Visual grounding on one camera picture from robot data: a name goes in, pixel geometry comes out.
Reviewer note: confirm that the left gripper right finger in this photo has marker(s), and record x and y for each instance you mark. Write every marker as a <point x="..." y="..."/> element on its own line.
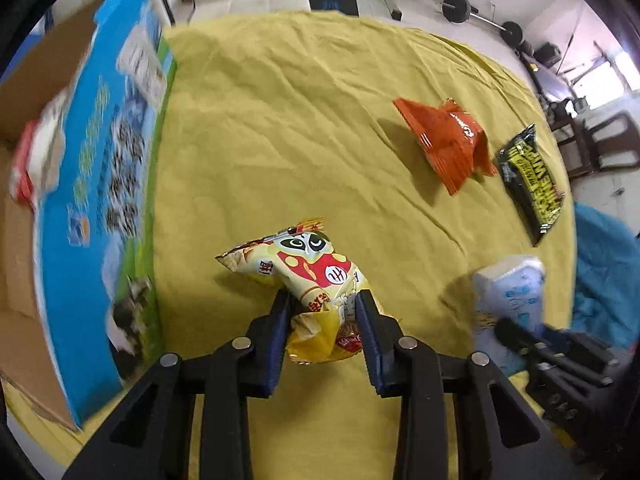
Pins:
<point x="459" y="417"/>

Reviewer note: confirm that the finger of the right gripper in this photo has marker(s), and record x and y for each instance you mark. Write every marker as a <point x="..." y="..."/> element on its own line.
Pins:
<point x="579" y="347"/>
<point x="524" y="343"/>

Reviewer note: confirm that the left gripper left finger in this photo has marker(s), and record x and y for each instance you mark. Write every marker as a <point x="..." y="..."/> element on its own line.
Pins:
<point x="189" y="417"/>

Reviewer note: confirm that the light blue tissue packet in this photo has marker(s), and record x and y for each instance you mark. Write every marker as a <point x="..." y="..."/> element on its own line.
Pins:
<point x="511" y="288"/>

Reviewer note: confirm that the black shoe shine wipes packet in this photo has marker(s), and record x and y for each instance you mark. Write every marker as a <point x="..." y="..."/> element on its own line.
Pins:
<point x="530" y="184"/>

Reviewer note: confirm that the yellow panda snack packet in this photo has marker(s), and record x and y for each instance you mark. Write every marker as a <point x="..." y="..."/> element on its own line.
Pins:
<point x="325" y="282"/>

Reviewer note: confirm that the orange snack packet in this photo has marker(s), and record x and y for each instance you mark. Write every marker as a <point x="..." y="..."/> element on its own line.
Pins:
<point x="453" y="142"/>

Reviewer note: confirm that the red snack packet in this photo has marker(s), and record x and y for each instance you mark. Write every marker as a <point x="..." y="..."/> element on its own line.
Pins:
<point x="20" y="184"/>

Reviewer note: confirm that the white pillow pouch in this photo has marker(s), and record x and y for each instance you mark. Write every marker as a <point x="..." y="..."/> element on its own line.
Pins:
<point x="48" y="147"/>

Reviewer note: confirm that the blue bean bag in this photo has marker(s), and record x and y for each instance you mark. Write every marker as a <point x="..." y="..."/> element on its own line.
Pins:
<point x="606" y="291"/>

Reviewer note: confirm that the dark wooden chair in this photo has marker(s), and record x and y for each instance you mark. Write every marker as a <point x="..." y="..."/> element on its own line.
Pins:
<point x="602" y="140"/>

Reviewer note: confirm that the yellow tablecloth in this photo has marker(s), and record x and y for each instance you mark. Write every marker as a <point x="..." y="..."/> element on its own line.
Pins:
<point x="273" y="119"/>

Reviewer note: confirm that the black low bench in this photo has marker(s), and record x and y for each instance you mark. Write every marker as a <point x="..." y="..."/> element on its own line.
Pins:
<point x="547" y="84"/>

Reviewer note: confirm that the cardboard box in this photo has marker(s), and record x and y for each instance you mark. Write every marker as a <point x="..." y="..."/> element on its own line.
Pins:
<point x="79" y="315"/>

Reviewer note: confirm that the floor barbell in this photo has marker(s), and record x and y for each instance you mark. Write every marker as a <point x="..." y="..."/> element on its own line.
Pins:
<point x="461" y="11"/>

